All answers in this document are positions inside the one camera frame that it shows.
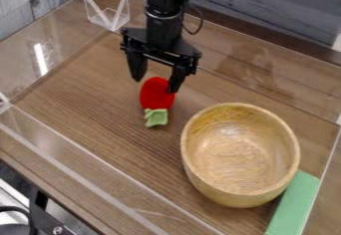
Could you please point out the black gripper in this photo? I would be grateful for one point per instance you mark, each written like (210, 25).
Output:
(160, 43)

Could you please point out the red plush strawberry toy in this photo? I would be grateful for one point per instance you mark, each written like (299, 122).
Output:
(157, 101)

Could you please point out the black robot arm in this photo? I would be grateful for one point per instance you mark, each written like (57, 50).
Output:
(169, 6)

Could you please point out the wooden bowl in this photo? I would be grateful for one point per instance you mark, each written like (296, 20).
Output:
(240, 154)

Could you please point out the green foam block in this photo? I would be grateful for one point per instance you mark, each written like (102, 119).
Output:
(292, 211)

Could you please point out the clear acrylic corner bracket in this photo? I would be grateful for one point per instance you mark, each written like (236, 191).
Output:
(111, 19)

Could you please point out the clear acrylic enclosure wall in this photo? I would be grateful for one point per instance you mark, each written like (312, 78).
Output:
(73, 131)

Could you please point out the black table leg bracket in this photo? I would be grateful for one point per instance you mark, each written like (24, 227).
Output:
(47, 225)

